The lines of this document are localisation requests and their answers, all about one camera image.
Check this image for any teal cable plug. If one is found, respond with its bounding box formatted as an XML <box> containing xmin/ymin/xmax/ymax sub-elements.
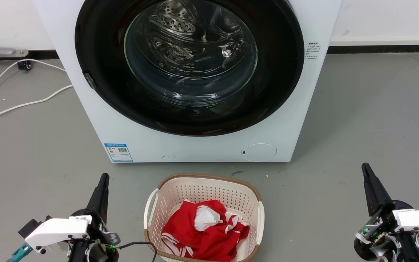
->
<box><xmin>7</xmin><ymin>243</ymin><xmax>33</xmax><ymax>262</ymax></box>

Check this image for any white perforated laundry basket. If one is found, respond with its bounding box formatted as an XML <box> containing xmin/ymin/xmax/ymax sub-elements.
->
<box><xmin>144</xmin><ymin>173</ymin><xmax>265</xmax><ymax>262</ymax></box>

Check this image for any round white filter cover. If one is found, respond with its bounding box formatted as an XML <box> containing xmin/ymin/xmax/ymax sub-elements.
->
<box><xmin>241</xmin><ymin>143</ymin><xmax>278</xmax><ymax>162</ymax></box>

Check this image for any perforated steel washer drum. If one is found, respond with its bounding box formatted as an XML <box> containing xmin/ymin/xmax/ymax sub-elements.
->
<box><xmin>125</xmin><ymin>0</ymin><xmax>258</xmax><ymax>80</ymax></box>

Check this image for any white wall ledge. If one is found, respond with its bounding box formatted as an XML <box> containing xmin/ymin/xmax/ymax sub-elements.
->
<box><xmin>330</xmin><ymin>35</ymin><xmax>419</xmax><ymax>47</ymax></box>

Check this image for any white front-load washing machine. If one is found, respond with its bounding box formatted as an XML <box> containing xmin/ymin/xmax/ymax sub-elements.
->
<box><xmin>32</xmin><ymin>0</ymin><xmax>343</xmax><ymax>163</ymax></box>

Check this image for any black round glass washer door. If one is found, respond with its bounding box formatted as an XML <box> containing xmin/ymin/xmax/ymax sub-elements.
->
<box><xmin>74</xmin><ymin>0</ymin><xmax>305</xmax><ymax>137</ymax></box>

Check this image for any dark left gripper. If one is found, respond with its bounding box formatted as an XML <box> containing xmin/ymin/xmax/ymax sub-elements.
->
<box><xmin>68</xmin><ymin>174</ymin><xmax>121</xmax><ymax>262</ymax></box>

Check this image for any white crumpled garment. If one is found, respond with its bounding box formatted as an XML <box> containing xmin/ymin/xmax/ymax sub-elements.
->
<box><xmin>194</xmin><ymin>206</ymin><xmax>222</xmax><ymax>231</ymax></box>

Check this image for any blue energy label sticker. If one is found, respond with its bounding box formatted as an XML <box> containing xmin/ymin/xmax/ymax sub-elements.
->
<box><xmin>104</xmin><ymin>143</ymin><xmax>133</xmax><ymax>162</ymax></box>

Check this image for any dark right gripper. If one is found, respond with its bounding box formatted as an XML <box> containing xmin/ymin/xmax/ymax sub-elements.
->
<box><xmin>354</xmin><ymin>163</ymin><xmax>419</xmax><ymax>262</ymax></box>

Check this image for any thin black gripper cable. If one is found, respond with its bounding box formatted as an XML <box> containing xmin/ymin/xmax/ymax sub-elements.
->
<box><xmin>117</xmin><ymin>241</ymin><xmax>158</xmax><ymax>262</ymax></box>

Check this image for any small printed text label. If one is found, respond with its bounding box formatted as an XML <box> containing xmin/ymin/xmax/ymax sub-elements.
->
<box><xmin>306</xmin><ymin>42</ymin><xmax>320</xmax><ymax>60</ymax></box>

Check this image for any red white-striped garment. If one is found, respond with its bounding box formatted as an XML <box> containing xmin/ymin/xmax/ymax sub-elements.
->
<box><xmin>160</xmin><ymin>199</ymin><xmax>250</xmax><ymax>262</ymax></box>

